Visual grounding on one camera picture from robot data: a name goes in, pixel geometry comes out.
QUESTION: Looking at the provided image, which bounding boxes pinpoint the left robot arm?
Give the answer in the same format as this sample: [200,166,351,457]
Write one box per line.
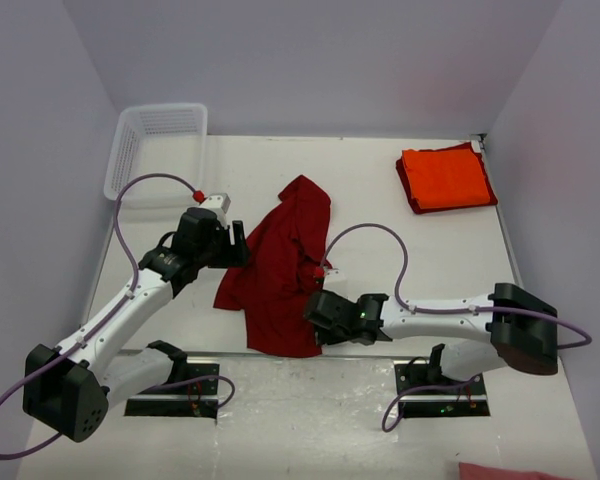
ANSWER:
[22,207,250,442]

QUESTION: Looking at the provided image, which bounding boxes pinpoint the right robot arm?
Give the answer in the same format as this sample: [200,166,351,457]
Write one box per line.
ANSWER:
[304,283,558,393]

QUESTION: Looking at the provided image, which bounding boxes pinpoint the white plastic basket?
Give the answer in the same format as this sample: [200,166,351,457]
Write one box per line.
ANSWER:
[103,103,208,201]

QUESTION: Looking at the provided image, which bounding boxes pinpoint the folded orange t shirt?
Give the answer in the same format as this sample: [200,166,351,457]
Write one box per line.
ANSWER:
[400,142,487,212]

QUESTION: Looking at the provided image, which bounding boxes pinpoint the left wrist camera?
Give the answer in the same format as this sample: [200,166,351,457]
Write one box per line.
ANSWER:
[192,190,231,229]

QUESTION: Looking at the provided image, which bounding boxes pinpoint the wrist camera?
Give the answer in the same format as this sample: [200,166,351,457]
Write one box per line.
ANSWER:
[313,266,344,285]
[192,190,231,229]

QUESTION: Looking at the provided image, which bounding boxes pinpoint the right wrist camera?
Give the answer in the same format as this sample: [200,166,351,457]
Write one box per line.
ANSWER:
[313,266,344,285]

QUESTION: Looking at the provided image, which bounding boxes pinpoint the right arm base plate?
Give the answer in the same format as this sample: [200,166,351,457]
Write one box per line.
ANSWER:
[394,357,491,419]

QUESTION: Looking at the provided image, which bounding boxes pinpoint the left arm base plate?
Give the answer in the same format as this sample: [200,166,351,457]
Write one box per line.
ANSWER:
[124,379,219,420]

